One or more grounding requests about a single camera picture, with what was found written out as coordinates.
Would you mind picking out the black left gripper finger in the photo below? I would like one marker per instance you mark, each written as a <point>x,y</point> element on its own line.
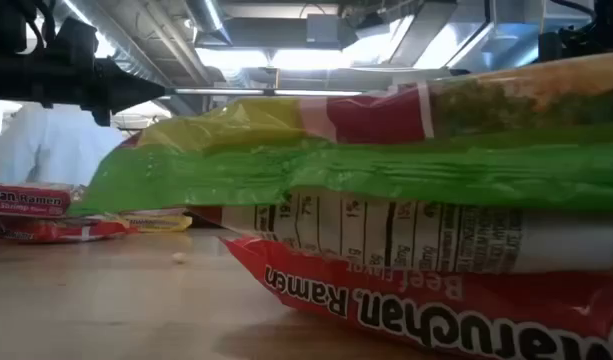
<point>131,87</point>

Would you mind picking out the red beef ramen pack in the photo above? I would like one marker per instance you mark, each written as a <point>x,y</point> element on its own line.
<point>411,235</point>
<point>51,231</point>
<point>436,320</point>

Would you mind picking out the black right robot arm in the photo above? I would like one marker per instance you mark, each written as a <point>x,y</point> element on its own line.
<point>586,40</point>

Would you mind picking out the suspended linear light bar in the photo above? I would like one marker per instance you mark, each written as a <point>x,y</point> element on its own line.
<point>226,92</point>

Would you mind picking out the yellow creamy chicken ramen pack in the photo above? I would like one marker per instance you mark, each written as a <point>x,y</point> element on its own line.
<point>158,223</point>

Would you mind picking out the white noodle crumb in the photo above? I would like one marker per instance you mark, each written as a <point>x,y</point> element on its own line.
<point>179,257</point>

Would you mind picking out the grey ceiling box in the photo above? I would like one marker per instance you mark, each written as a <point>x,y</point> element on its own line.
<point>323,27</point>

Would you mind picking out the small dark ceiling fixture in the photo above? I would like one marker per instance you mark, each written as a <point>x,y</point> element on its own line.
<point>458,72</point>

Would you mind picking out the silver spiral air duct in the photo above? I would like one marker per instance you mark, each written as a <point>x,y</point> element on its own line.
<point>136,62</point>

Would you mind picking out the rectangular sheet metal duct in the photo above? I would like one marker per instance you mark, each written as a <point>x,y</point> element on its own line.
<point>436,45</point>

